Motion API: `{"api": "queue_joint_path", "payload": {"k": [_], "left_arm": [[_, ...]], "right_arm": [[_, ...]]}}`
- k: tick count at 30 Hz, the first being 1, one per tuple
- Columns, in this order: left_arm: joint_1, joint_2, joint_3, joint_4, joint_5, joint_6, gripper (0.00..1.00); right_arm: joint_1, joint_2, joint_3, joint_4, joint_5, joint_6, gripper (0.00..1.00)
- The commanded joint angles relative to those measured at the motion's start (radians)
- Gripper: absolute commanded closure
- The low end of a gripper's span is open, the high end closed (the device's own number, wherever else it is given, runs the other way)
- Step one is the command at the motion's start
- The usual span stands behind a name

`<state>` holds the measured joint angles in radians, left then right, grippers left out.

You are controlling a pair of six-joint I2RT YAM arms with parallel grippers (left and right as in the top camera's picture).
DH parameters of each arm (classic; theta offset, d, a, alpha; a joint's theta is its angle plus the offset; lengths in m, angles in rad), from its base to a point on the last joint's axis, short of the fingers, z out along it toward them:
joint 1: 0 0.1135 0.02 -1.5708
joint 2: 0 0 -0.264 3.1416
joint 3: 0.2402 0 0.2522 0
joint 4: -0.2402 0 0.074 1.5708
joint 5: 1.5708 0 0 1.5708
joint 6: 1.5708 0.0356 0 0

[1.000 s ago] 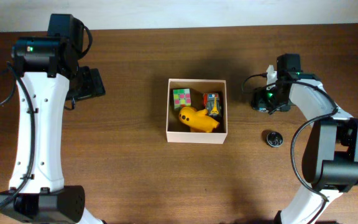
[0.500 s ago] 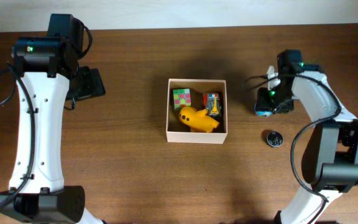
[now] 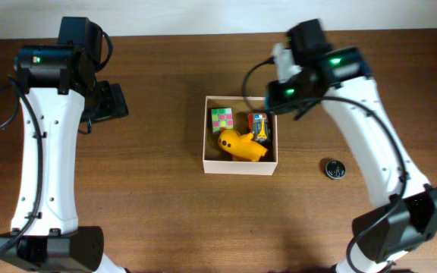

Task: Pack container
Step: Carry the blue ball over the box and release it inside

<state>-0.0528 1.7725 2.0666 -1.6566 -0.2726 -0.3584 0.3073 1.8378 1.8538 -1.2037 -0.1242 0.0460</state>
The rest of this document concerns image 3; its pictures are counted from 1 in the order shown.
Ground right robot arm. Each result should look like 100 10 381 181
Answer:
266 19 437 272

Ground right black cable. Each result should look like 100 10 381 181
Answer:
241 56 409 273

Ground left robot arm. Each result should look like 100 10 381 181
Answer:
0 17 129 272

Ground grey red toy truck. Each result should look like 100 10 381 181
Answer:
248 113 271 144

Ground black round disc toy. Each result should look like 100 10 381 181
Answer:
325 160 346 180

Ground yellow rubber animal toy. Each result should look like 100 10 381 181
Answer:
218 130 268 162

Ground colourful puzzle cube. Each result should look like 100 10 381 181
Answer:
211 108 234 133

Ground open pink cardboard box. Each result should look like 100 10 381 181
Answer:
202 96 278 175

